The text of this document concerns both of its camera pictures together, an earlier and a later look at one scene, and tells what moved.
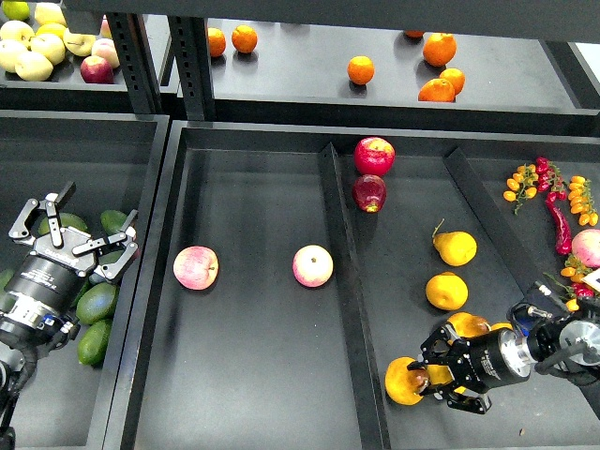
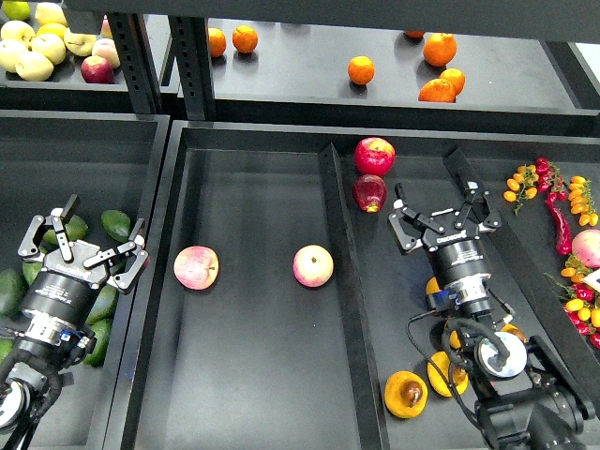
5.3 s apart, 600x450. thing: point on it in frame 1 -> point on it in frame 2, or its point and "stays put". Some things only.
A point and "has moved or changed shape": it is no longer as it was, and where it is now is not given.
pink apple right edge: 586,246 stays put
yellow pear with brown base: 404,385 has moved or changed shape
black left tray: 115,162 stays put
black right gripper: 478,365 -> 456,251
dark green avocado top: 112,220 stays put
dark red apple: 369,191 stays put
